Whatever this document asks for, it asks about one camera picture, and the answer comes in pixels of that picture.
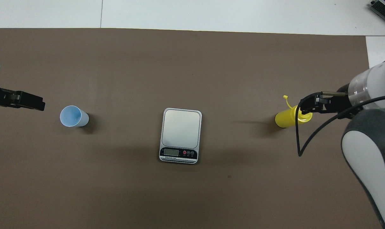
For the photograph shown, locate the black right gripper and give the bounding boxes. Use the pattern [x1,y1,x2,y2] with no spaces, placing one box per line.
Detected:
[299,94,352,115]

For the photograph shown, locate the yellow seasoning bottle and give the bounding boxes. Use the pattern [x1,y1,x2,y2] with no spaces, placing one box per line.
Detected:
[275,95,313,128]

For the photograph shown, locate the light blue plastic cup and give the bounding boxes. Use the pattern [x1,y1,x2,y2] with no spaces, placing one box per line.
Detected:
[59,105,90,128]

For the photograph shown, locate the silver digital kitchen scale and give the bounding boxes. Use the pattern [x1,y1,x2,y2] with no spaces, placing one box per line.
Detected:
[159,108,203,164]

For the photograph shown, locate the brown table mat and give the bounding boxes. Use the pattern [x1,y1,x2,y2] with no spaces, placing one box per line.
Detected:
[0,28,383,229]

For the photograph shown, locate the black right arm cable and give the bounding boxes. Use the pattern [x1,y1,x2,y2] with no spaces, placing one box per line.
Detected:
[295,92,385,157]

